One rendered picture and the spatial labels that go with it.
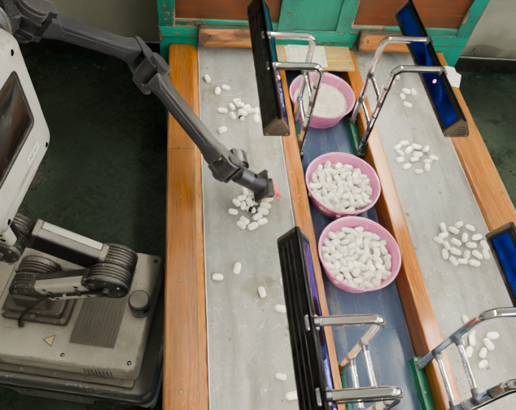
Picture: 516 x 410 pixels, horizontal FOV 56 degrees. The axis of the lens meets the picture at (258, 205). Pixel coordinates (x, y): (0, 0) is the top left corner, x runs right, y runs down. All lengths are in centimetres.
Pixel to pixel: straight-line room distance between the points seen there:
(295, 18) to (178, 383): 148
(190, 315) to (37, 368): 65
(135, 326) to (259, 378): 52
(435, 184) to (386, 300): 50
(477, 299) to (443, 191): 42
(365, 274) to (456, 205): 47
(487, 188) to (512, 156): 141
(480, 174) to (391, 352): 77
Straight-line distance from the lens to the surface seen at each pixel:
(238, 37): 210
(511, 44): 378
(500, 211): 190
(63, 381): 185
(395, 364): 157
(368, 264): 159
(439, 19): 235
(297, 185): 167
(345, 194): 172
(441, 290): 165
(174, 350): 138
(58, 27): 140
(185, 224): 155
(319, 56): 216
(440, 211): 182
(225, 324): 143
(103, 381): 179
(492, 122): 349
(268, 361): 140
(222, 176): 147
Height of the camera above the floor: 207
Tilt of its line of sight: 55 degrees down
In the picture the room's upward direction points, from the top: 11 degrees clockwise
